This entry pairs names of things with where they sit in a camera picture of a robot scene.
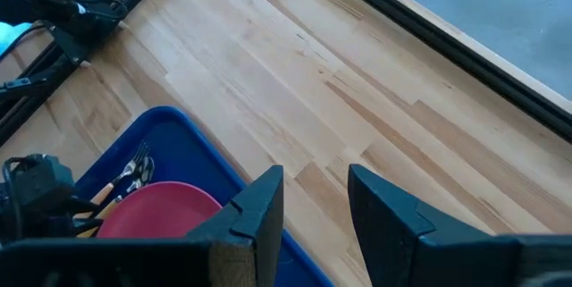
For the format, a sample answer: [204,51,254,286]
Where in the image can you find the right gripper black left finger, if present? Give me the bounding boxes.
[0,165,285,287]

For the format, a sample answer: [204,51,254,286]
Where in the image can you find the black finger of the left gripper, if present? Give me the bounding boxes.
[66,196,100,217]
[66,217,105,237]

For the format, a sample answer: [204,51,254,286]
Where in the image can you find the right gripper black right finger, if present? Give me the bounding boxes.
[347,164,572,287]

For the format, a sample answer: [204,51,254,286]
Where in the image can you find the wooden-handled metal fork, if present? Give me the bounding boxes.
[88,140,151,207]

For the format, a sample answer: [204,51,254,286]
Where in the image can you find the wooden-handled metal spoon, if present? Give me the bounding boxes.
[75,156,156,239]

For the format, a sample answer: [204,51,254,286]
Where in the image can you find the pink round plate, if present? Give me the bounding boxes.
[95,181,223,240]

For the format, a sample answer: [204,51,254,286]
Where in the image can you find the blue plastic tray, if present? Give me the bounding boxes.
[73,106,334,287]

